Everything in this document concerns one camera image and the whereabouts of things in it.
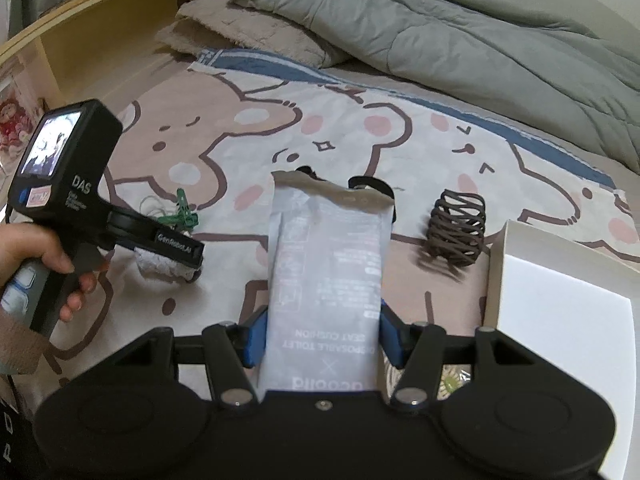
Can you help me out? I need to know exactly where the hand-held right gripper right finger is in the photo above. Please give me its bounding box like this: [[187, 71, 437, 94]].
[[379, 299, 531, 407]]

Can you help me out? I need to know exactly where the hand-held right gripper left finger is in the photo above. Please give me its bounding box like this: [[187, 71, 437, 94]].
[[107, 305, 271, 407]]

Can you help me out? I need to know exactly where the white plastic packet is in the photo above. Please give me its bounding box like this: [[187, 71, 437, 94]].
[[134, 247, 197, 282]]

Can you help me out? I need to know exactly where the green plastic clip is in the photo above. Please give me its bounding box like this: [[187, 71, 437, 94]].
[[159, 187, 200, 235]]

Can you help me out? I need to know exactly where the colourful card box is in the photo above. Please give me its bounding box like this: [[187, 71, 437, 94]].
[[434, 360, 473, 401]]

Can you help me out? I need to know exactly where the bag of rubber bands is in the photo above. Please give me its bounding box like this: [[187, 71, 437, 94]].
[[139, 194, 175, 217]]

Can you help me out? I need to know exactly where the grey foil packet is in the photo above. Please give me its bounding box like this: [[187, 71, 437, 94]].
[[256, 170, 395, 395]]

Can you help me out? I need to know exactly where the yellow headlamp with strap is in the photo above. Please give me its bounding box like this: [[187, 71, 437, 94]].
[[295, 164, 399, 223]]

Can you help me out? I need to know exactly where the white cardboard box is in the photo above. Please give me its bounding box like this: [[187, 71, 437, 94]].
[[481, 219, 640, 480]]

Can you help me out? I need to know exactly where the person's left hand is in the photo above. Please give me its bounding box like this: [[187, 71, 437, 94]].
[[0, 220, 99, 324]]

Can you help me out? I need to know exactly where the red white patterned object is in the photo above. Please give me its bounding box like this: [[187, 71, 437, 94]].
[[0, 74, 47, 162]]

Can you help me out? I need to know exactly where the wooden bedside shelf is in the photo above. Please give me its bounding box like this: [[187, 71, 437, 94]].
[[0, 0, 241, 128]]

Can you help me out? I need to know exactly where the bear printed blanket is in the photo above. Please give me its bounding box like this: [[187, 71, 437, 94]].
[[0, 47, 640, 411]]

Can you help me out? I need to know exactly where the beige fuzzy blanket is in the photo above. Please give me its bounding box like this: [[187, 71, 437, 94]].
[[155, 0, 351, 69]]

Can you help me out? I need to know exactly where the dark printed cloth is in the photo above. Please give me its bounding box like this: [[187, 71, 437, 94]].
[[0, 372, 47, 480]]

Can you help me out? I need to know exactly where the beige bed sheet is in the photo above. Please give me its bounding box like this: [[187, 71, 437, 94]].
[[320, 55, 640, 196]]

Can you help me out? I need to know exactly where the grey comforter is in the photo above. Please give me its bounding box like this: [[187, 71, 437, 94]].
[[227, 0, 640, 173]]

